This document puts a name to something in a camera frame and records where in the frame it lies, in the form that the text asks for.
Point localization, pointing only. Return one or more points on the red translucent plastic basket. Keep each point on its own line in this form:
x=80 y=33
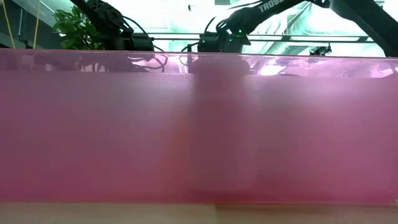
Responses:
x=93 y=140

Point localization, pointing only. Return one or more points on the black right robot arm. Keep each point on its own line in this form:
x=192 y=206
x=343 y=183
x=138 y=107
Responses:
x=373 y=21

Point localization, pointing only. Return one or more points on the small black background device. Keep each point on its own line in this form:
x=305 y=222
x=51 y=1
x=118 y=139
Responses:
x=320 y=50

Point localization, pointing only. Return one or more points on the green leafy plant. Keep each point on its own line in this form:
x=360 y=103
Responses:
x=74 y=31

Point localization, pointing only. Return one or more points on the grey metal railing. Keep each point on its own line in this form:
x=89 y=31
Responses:
x=311 y=39

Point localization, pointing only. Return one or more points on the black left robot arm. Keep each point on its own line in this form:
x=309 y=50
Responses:
x=102 y=15

